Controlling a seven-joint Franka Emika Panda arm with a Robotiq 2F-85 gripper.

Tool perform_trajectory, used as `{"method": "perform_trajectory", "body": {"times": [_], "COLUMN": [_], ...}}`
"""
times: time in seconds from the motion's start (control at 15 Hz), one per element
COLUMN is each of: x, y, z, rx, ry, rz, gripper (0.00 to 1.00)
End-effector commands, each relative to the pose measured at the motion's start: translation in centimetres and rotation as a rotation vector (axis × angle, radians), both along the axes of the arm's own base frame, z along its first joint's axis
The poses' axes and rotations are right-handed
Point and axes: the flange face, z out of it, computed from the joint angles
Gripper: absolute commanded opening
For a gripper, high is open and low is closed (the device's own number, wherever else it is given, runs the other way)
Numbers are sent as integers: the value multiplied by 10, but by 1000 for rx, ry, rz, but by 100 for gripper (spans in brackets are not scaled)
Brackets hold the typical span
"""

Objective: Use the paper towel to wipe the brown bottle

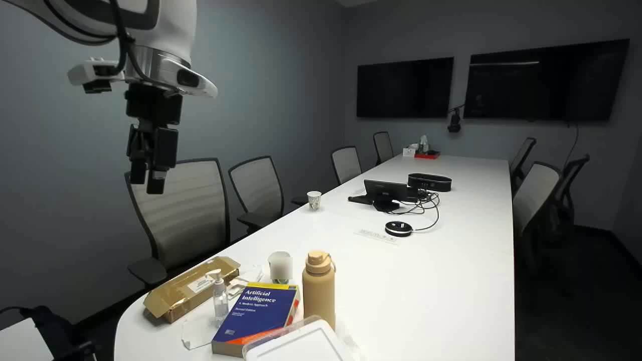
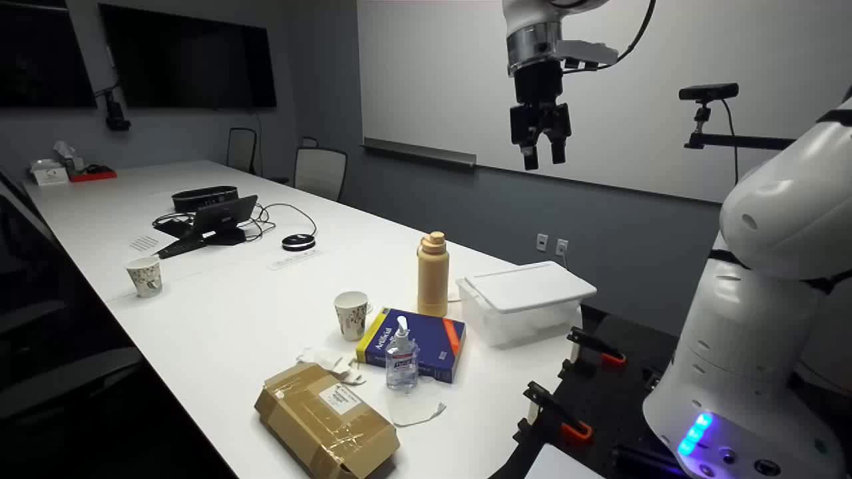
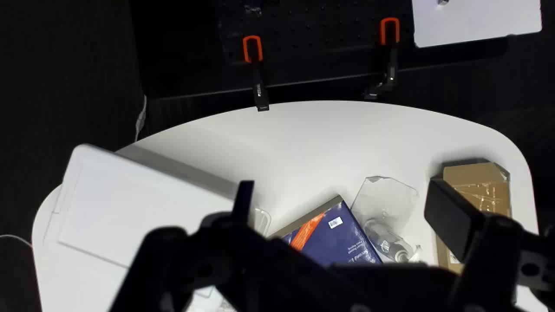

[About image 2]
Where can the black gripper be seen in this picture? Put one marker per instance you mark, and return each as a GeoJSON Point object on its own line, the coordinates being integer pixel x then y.
{"type": "Point", "coordinates": [539, 109]}

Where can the brown bottle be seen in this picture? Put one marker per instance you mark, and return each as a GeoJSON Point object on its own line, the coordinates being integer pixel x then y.
{"type": "Point", "coordinates": [433, 275]}

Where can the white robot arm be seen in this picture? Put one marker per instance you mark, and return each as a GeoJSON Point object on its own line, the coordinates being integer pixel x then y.
{"type": "Point", "coordinates": [723, 407]}

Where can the clear sanitizer bottle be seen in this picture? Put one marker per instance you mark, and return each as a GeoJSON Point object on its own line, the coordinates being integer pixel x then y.
{"type": "Point", "coordinates": [404, 359]}

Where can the clear plastic storage bin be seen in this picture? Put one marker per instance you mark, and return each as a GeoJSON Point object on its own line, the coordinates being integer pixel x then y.
{"type": "Point", "coordinates": [522, 304]}

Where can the orange black clamp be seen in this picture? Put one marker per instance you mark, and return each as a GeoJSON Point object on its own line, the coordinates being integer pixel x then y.
{"type": "Point", "coordinates": [607, 352]}
{"type": "Point", "coordinates": [543, 407]}

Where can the grey mesh office chair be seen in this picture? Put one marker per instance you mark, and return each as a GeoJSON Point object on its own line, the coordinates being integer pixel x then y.
{"type": "Point", "coordinates": [321, 170]}

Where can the blue yellow book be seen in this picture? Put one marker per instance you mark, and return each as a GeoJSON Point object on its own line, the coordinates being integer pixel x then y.
{"type": "Point", "coordinates": [437, 338]}

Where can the patterned paper cup near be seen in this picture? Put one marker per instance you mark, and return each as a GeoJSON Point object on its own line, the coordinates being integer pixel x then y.
{"type": "Point", "coordinates": [352, 312]}

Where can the patterned paper cup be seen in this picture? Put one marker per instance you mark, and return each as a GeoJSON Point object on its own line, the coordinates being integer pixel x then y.
{"type": "Point", "coordinates": [144, 275]}
{"type": "Point", "coordinates": [352, 312]}

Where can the black round puck speaker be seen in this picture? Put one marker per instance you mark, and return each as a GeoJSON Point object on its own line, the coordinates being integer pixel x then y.
{"type": "Point", "coordinates": [296, 242]}

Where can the clear round plastic lid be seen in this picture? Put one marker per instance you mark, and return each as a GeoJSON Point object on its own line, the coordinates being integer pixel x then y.
{"type": "Point", "coordinates": [414, 407]}

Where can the black tablet console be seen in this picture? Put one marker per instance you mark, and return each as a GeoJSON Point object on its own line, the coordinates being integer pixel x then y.
{"type": "Point", "coordinates": [212, 223]}

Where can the black conference speaker bar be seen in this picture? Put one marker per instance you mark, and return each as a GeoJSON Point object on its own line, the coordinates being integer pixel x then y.
{"type": "Point", "coordinates": [199, 197]}

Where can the patterned paper cup far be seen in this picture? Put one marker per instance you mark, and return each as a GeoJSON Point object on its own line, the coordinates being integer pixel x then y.
{"type": "Point", "coordinates": [144, 275]}

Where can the red tray with tissues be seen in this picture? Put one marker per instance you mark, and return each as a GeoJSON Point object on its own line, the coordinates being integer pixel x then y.
{"type": "Point", "coordinates": [78, 167]}

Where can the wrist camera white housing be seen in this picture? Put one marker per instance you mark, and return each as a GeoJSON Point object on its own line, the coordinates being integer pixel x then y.
{"type": "Point", "coordinates": [585, 57]}

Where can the black camera on stand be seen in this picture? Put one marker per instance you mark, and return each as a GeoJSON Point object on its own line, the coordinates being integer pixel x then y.
{"type": "Point", "coordinates": [698, 135]}

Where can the wall mounted black television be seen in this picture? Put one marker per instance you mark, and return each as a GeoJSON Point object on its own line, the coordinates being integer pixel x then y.
{"type": "Point", "coordinates": [180, 61]}

